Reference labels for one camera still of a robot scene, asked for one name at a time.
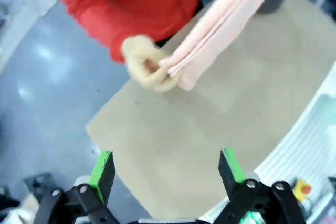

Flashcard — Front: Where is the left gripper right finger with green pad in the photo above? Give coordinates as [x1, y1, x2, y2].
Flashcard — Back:
[209, 147, 309, 224]

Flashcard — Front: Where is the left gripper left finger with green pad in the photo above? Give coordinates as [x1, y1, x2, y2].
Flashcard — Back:
[34, 150, 117, 224]

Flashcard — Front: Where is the pink textured towel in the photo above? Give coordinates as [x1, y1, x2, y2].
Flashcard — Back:
[159, 0, 271, 91]

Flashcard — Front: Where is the person's right forearm red sleeve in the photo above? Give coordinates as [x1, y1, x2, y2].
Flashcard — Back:
[60, 0, 158, 64]

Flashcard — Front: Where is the person's right hand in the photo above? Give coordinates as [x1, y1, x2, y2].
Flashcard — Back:
[121, 34, 182, 93]

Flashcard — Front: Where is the yellow emergency stop button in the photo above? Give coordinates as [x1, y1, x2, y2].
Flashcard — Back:
[292, 178, 312, 204]

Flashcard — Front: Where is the person in red hooded jacket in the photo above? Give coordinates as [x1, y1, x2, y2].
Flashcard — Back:
[43, 0, 204, 64]

